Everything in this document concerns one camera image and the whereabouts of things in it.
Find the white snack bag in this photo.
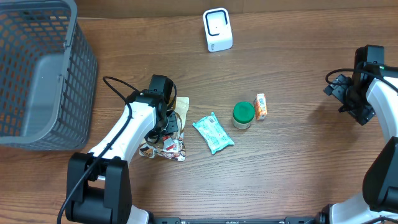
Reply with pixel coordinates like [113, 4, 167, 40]
[139, 97, 190, 162]

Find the teal wet wipes pack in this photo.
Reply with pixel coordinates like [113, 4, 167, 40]
[192, 112, 234, 155]

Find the green lid jar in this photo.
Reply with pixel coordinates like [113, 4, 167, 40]
[232, 101, 255, 129]

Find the orange tissue pack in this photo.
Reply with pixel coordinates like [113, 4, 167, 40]
[254, 93, 267, 120]

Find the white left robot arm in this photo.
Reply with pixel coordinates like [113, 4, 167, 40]
[57, 75, 177, 224]

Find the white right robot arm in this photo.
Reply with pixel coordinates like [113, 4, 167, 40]
[313, 45, 397, 224]

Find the white barcode scanner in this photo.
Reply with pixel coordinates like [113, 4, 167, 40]
[203, 7, 233, 52]

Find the grey plastic basket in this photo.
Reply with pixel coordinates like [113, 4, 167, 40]
[1, 0, 98, 151]

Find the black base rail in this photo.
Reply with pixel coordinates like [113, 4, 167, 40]
[152, 217, 315, 224]

